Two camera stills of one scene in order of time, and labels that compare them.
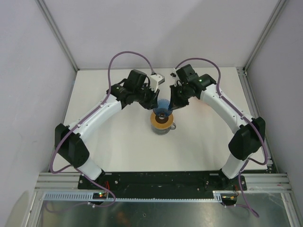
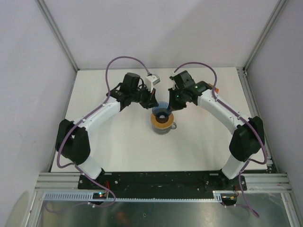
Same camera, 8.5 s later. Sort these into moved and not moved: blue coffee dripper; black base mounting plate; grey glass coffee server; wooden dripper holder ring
Moved: wooden dripper holder ring; blue coffee dripper
Not moved: grey glass coffee server; black base mounting plate
